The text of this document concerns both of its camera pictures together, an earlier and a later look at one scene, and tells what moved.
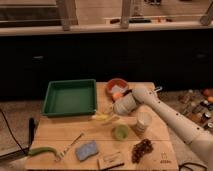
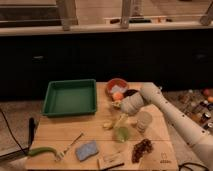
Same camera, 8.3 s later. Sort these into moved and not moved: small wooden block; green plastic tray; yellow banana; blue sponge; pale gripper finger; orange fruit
Moved: yellow banana; pale gripper finger
Not moved: orange fruit; blue sponge; green plastic tray; small wooden block
